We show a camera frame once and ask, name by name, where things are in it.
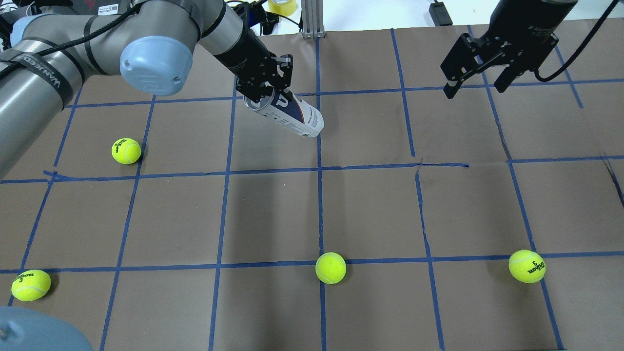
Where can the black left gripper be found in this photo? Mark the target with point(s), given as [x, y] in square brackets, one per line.
[238, 50]

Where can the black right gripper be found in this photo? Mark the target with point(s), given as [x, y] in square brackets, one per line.
[521, 25]

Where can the white blue tennis ball can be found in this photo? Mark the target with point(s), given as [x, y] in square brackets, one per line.
[296, 115]

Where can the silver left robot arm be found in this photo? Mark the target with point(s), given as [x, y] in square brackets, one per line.
[151, 46]

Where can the tennis ball far corner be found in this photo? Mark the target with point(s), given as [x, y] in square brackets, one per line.
[126, 151]

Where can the tennis ball near base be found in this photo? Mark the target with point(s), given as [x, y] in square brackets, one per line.
[527, 266]
[330, 268]

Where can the tennis ball table centre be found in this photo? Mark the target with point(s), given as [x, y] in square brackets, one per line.
[31, 285]

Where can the yellow tape roll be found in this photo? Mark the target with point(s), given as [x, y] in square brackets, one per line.
[282, 7]

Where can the black power adapter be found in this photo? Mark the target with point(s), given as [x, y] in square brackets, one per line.
[439, 14]

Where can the aluminium frame post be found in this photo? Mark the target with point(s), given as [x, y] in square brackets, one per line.
[312, 19]

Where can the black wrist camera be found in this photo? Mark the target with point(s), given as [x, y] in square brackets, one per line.
[255, 14]

